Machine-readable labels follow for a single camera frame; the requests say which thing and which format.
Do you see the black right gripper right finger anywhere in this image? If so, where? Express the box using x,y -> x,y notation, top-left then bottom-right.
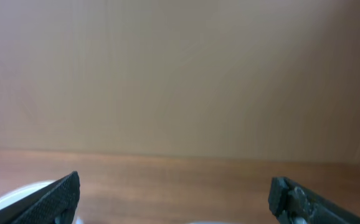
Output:
268,177 -> 360,224

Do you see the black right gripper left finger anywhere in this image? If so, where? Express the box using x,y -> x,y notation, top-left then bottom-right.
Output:
0,170 -> 81,224

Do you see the clear plastic bean container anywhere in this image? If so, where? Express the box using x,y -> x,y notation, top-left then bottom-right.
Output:
0,180 -> 84,224

